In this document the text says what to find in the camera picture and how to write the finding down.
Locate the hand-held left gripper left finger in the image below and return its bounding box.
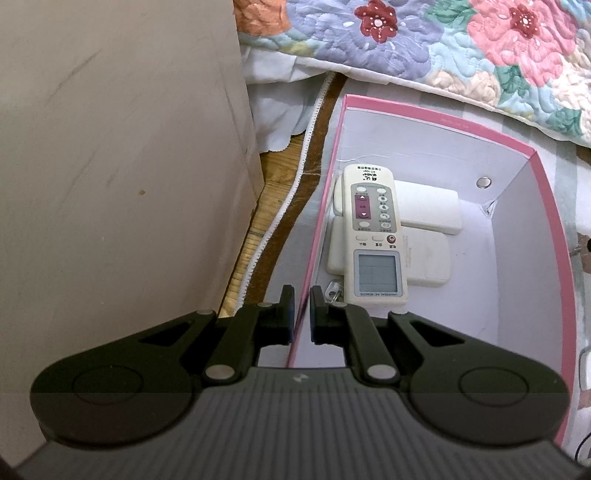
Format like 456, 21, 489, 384
139, 284, 297, 386

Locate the pink cardboard box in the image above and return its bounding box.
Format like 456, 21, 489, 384
286, 93, 579, 452

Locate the white bedsheet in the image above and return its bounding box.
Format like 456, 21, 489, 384
239, 45, 334, 154

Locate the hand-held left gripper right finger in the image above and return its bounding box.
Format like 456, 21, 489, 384
308, 285, 466, 386

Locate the beige cabinet side panel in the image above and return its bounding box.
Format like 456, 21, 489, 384
0, 0, 265, 464

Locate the white remote with display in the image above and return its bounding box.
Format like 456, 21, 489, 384
342, 164, 411, 311

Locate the floral quilt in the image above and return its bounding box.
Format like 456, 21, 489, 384
232, 0, 591, 148

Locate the white remote control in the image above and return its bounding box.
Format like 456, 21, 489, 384
327, 216, 451, 288
333, 178, 464, 236

